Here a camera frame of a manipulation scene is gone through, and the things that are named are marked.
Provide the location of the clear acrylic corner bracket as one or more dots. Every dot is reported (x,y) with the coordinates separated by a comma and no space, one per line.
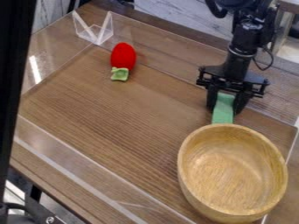
(96,34)

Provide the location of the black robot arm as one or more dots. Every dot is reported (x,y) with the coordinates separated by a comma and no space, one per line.
(253,29)

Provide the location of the red plush strawberry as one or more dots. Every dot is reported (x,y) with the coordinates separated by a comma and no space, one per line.
(121,60)

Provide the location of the brown wooden bowl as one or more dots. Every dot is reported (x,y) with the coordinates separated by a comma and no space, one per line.
(230,172)

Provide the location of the green stick block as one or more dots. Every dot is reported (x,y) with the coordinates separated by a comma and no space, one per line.
(222,109)

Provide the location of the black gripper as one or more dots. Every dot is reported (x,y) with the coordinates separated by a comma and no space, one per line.
(213,80)

